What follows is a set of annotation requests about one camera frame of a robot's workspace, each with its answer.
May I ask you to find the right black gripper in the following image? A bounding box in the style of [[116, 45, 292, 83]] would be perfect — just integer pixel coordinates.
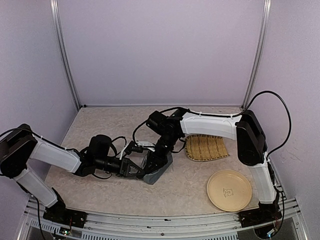
[[145, 132, 180, 174]]

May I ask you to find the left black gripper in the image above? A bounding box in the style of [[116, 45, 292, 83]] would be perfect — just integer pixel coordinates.
[[95, 155, 145, 178]]

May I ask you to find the grey zip pouch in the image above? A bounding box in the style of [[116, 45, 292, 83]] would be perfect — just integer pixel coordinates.
[[141, 152, 173, 185]]

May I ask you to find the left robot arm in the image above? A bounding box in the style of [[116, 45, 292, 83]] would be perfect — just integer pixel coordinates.
[[0, 124, 145, 223]]

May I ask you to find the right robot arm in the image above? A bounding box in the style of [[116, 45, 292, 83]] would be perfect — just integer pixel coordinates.
[[143, 107, 276, 222]]

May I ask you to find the woven bamboo tray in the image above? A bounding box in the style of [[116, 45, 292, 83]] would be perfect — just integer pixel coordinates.
[[184, 134, 230, 162]]

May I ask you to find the beige round plate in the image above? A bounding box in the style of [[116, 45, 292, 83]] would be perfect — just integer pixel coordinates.
[[206, 170, 253, 212]]

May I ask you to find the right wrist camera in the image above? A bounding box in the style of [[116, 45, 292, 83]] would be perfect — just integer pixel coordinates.
[[131, 141, 155, 153]]

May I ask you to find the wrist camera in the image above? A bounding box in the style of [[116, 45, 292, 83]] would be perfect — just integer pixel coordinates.
[[119, 141, 136, 160], [131, 141, 155, 153]]

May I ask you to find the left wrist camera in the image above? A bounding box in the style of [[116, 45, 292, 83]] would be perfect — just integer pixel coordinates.
[[119, 141, 136, 160]]

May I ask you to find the front aluminium rail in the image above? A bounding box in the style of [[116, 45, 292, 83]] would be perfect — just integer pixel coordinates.
[[15, 199, 310, 240]]

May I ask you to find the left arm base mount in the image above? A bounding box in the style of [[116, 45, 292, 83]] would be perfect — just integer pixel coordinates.
[[43, 187, 88, 229]]

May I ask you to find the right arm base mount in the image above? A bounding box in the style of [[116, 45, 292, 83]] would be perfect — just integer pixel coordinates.
[[238, 203, 282, 228]]

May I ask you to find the left aluminium frame post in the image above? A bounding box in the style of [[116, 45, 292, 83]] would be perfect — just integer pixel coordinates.
[[50, 0, 82, 111]]

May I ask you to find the aluminium frame post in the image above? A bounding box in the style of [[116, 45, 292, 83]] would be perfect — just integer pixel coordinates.
[[50, 0, 82, 111], [241, 0, 272, 109]]

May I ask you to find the right aluminium frame post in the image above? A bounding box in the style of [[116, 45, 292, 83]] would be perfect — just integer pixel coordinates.
[[241, 0, 272, 109]]

